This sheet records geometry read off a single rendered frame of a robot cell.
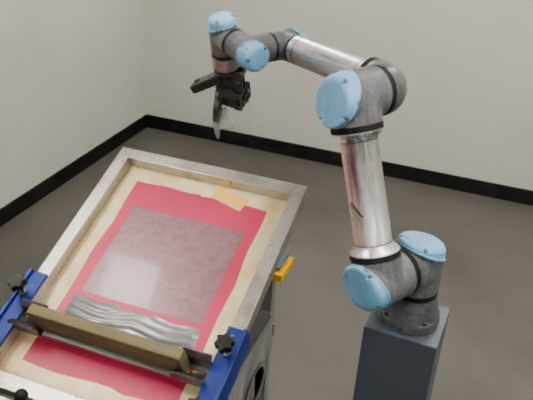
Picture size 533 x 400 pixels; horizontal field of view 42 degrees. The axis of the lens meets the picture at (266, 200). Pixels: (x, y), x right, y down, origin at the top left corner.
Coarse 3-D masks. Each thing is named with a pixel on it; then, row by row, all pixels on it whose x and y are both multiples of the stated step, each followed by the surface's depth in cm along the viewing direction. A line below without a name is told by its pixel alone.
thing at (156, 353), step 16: (32, 304) 165; (32, 320) 166; (48, 320) 162; (64, 320) 161; (80, 320) 161; (64, 336) 166; (80, 336) 162; (96, 336) 159; (112, 336) 157; (128, 336) 157; (128, 352) 159; (144, 352) 156; (160, 352) 154; (176, 352) 153; (176, 368) 156
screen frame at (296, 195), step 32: (128, 160) 206; (160, 160) 203; (96, 192) 197; (256, 192) 196; (288, 192) 191; (288, 224) 184; (64, 256) 184; (256, 288) 171; (0, 352) 166; (0, 384) 159; (32, 384) 159
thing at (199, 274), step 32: (192, 224) 191; (224, 224) 190; (256, 224) 189; (192, 256) 184; (224, 256) 183; (160, 288) 178; (192, 288) 177; (224, 288) 176; (192, 320) 171; (128, 384) 161; (160, 384) 160
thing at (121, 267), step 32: (160, 192) 200; (128, 224) 193; (160, 224) 192; (96, 256) 186; (128, 256) 185; (160, 256) 184; (96, 288) 179; (128, 288) 178; (32, 352) 168; (64, 352) 168
